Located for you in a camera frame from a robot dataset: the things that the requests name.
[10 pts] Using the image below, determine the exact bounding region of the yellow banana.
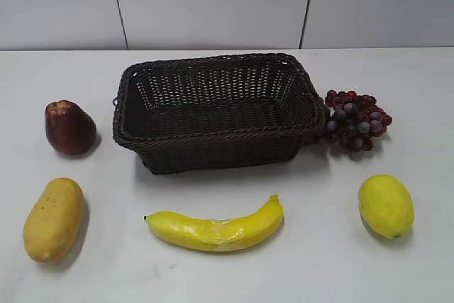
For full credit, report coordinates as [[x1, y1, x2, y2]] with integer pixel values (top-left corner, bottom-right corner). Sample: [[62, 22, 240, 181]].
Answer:
[[144, 194, 284, 253]]

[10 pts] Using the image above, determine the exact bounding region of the black woven basket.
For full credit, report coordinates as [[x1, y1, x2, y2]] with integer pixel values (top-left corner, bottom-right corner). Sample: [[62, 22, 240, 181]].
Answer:
[[113, 53, 325, 175]]

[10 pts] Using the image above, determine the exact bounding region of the purple grape bunch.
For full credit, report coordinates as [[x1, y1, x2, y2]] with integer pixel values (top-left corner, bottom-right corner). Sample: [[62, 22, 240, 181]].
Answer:
[[320, 89, 393, 152]]

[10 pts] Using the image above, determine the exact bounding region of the orange yellow mango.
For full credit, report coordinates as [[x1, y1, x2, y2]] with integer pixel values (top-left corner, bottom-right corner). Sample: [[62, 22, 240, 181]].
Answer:
[[23, 177, 84, 263]]

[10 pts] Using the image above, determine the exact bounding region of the dark red apple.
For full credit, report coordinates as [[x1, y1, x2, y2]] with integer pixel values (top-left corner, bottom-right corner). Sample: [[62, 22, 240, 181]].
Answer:
[[45, 100, 97, 156]]

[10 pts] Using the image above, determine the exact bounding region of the yellow lemon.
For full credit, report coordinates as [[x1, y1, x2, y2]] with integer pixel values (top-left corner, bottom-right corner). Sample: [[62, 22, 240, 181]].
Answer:
[[358, 175, 415, 239]]

